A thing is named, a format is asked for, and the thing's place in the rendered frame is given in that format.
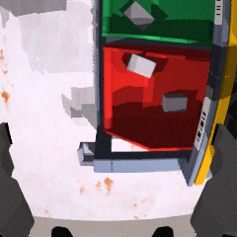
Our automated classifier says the dark grey bin rack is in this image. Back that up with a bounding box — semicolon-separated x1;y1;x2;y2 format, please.
77;0;230;187

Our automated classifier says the red bin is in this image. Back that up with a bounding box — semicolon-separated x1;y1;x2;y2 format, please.
104;44;211;151

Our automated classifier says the green open bin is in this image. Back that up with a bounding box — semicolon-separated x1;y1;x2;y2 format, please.
102;0;215;47

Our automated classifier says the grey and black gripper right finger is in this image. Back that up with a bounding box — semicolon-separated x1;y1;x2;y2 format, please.
191;123;237;237

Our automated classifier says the yellow flat bar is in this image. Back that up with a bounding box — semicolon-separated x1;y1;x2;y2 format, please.
194;0;237;186

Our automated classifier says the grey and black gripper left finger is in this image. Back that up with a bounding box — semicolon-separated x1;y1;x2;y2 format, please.
0;122;35;237

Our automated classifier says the white rectangular block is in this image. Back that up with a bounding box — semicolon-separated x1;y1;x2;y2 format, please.
125;53;156;78

